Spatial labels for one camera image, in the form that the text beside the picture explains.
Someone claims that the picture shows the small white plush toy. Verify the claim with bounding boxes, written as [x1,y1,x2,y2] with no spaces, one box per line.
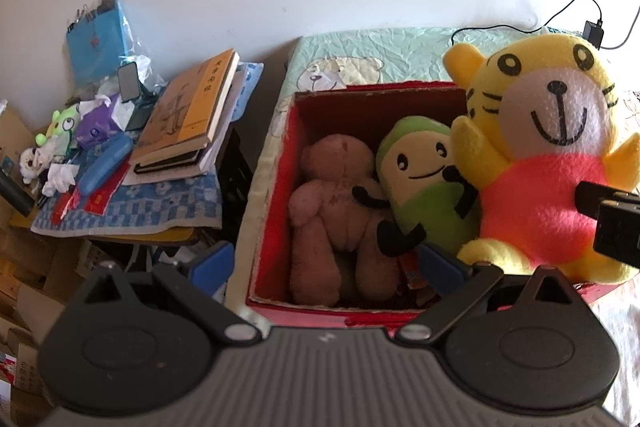
[18,147,51,185]

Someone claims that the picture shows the small black mirror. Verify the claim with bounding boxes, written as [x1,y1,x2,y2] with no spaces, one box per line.
[117,62,141,102]

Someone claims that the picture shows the black charger cable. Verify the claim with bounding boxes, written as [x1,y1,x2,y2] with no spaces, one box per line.
[449,0,606,51]

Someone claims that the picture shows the blue plastic bag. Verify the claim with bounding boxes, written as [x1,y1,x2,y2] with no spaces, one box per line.
[66,0,151,90]

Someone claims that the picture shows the blue glasses case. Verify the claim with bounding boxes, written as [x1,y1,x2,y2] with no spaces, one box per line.
[78,133,134,197]

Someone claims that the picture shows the black charger adapter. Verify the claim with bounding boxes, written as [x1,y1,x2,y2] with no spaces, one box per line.
[582,20,604,49]

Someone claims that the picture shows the green frog figurine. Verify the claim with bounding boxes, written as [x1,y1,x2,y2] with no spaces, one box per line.
[35,104,80,157]

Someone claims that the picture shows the grey power strip cord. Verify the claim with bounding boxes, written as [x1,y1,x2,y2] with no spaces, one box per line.
[598,5,640,52]

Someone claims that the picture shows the yellow cover book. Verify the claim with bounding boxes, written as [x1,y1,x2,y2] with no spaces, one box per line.
[131,49,240,166]

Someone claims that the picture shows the black notebook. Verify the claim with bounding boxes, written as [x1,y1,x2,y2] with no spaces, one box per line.
[134,148,205,174]

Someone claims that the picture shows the green bean plush toy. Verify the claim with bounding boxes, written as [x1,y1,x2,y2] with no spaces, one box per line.
[352,116,480,257]

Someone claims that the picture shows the blue checkered cloth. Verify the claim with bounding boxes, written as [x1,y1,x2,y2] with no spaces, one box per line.
[29,60,266,238]

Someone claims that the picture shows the green cartoon bed sheet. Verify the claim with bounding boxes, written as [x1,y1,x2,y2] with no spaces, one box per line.
[224,25,640,327]

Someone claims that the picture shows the pink teddy bear plush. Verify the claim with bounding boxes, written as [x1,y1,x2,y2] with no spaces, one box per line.
[288,134,401,308]

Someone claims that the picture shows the yellow tiger plush toy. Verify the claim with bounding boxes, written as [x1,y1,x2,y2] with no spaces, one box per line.
[442,34,639,285]

